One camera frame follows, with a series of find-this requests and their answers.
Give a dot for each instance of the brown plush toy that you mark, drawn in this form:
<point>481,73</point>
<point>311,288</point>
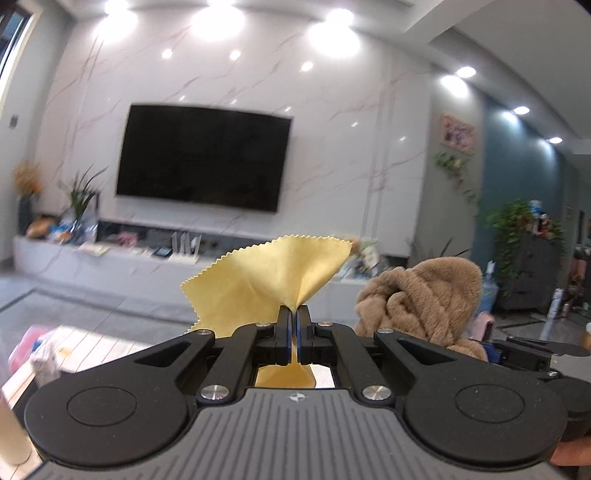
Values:
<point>433,301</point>

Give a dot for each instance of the blue water jug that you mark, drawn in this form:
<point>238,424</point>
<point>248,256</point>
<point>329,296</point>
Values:
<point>489,289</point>

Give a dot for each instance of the teddy bear on console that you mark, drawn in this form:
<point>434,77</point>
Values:
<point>356,246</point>

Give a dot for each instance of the dried flowers in vase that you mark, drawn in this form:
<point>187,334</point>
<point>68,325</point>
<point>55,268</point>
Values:
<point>27,183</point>

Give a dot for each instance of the yellow microfiber cloth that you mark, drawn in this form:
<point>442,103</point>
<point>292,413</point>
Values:
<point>250,285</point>

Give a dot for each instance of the pink water bottle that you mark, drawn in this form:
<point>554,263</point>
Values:
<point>15,448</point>

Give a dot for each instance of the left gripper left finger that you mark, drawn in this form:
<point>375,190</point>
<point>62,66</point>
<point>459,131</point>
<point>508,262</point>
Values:
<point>234,362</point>

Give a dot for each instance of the framed wall picture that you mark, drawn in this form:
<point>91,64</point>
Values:
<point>457,134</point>

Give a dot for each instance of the marble TV console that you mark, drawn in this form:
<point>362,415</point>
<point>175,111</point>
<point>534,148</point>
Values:
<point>143,285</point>

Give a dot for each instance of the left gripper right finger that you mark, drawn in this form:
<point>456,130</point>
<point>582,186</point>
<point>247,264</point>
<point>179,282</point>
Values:
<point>348,357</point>

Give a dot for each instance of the green plant in glass vase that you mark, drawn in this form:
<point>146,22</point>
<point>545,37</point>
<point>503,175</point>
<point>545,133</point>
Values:
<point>80,194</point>

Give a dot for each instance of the person's left hand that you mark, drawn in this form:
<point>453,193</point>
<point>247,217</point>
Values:
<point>573,453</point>

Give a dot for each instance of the white wifi router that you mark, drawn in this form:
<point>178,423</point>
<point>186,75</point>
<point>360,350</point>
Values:
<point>184,248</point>

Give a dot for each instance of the small milk carton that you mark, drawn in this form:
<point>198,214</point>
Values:
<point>44,363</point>

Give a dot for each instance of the black wall television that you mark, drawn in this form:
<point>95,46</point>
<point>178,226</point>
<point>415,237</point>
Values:
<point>204,156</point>

